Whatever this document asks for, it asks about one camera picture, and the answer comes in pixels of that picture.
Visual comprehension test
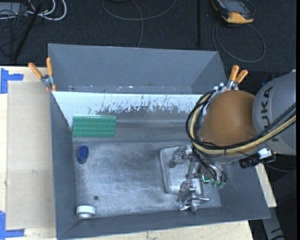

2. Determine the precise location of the brown cardboard board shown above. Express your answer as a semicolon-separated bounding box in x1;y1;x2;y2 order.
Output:
5;80;57;231

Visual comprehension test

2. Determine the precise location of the white and grey roll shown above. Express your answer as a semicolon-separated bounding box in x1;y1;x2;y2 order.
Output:
75;204;97;220

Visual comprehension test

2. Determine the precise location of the pale grey flat block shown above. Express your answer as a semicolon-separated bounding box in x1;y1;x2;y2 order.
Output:
159;145;206;195

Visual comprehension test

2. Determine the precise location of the black cylinder on white bracket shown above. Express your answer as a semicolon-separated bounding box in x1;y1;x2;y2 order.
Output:
238;147;277;170

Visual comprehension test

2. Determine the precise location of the blue oval object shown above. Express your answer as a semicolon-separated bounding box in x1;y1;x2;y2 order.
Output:
76;145;90;165

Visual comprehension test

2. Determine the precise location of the grey metal bin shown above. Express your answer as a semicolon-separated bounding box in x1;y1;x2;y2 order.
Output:
47;43;272;240

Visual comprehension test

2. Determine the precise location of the green studded flat block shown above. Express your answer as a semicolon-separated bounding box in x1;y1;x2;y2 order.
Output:
71;115;117;139

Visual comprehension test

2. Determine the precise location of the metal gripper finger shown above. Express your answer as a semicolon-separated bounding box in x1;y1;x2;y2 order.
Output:
176;179;212;213
168;145;193;169

